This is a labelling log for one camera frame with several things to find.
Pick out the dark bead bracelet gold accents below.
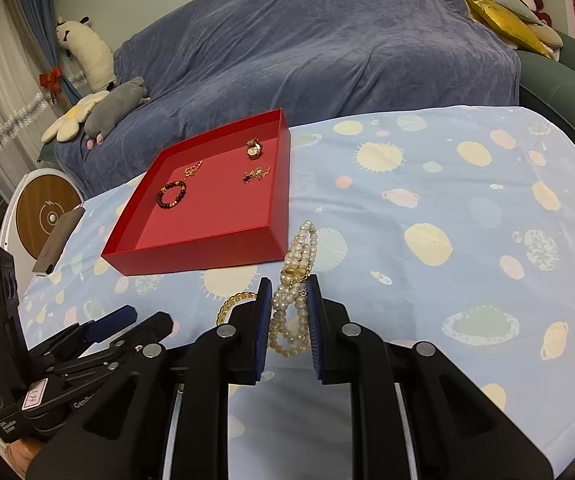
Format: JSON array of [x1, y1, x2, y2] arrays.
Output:
[[156, 180, 187, 209]]

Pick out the gold filigree brooch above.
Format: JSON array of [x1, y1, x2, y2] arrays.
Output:
[[242, 167, 271, 184]]

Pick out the gold round earring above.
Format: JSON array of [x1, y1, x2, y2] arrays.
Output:
[[245, 138, 264, 160]]

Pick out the round wooden white side table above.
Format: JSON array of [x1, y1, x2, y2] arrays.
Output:
[[0, 168, 84, 261]]

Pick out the red shallow box tray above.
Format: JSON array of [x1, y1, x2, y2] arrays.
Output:
[[101, 110, 291, 275]]

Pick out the cream flower-shaped pillow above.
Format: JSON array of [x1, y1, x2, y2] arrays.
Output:
[[41, 90, 110, 144]]

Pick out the grey plush toy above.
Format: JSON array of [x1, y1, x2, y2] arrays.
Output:
[[84, 77, 150, 150]]

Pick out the white sheer curtain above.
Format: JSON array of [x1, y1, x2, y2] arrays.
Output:
[[0, 0, 56, 200]]

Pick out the red tassel curtain tie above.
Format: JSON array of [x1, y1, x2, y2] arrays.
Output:
[[39, 66, 65, 103]]

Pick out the white long plush toy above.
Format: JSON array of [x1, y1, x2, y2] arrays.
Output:
[[56, 16, 116, 92]]

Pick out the blue-grey velvet blanket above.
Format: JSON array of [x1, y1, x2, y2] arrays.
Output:
[[54, 0, 521, 197]]

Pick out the dark green sofa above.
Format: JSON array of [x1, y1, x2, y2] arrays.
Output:
[[426, 0, 575, 162]]

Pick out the blue curtain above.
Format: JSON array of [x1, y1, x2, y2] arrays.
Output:
[[16, 0, 82, 105]]

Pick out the gold satin cushion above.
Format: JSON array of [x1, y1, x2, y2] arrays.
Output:
[[464, 0, 552, 58]]

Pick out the beige plush toy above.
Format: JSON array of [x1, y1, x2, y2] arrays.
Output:
[[527, 23, 563, 62]]

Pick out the gold chain bangle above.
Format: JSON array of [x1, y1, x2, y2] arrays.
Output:
[[215, 290, 257, 325]]

